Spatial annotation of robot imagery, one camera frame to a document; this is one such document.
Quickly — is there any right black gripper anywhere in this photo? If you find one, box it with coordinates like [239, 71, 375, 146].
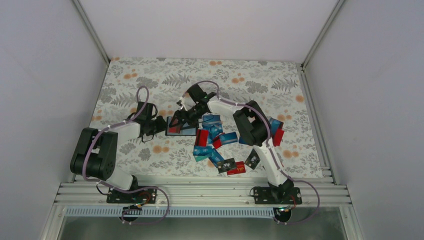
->
[169, 105, 206, 131]

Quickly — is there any black leather card holder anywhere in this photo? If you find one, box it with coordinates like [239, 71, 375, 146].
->
[165, 116, 199, 136]

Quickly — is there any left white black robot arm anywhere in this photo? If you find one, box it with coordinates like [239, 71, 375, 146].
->
[70, 101, 167, 203]

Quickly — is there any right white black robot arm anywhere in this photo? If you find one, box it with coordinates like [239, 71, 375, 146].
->
[170, 83, 294, 204]

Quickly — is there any blue striped card upper left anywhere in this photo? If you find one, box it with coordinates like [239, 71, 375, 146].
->
[201, 114, 222, 128]

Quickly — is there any blue VIP card lower right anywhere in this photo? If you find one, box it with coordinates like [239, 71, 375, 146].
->
[192, 145, 213, 157]

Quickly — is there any green VIP card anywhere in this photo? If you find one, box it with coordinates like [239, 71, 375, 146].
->
[194, 155, 208, 162]

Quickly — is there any blue logo card with chip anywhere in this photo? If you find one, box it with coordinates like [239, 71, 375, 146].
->
[208, 148, 225, 169]

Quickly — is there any black card bottom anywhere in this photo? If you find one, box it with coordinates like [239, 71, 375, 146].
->
[216, 158, 237, 174]

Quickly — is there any red gold VIP card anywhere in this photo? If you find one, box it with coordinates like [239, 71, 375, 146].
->
[226, 161, 246, 176]

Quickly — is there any black VIP card right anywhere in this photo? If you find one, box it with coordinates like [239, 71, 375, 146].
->
[244, 149, 260, 170]

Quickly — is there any blue card upper right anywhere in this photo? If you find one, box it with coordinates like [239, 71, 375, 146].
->
[269, 117, 284, 133]

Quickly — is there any floral patterned table mat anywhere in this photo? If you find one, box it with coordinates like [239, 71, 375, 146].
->
[74, 56, 324, 179]

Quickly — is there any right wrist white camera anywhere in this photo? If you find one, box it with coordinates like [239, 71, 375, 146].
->
[176, 96, 187, 110]

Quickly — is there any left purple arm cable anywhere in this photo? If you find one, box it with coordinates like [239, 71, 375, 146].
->
[81, 85, 170, 227]

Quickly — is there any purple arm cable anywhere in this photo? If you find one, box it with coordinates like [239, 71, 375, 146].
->
[182, 80, 321, 227]
[81, 85, 170, 227]

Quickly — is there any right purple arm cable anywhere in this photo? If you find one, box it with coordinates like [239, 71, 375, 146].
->
[182, 80, 321, 227]

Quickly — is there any aluminium front rail frame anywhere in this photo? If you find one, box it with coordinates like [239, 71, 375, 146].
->
[54, 175, 352, 207]

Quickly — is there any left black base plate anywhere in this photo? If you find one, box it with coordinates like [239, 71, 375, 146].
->
[106, 189, 157, 204]

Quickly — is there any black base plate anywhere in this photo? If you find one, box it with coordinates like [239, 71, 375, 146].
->
[249, 186, 303, 205]
[106, 189, 157, 204]

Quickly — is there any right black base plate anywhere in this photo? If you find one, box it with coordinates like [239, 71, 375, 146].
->
[249, 186, 303, 205]

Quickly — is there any grey slotted cable duct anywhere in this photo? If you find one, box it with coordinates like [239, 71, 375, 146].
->
[64, 206, 275, 219]

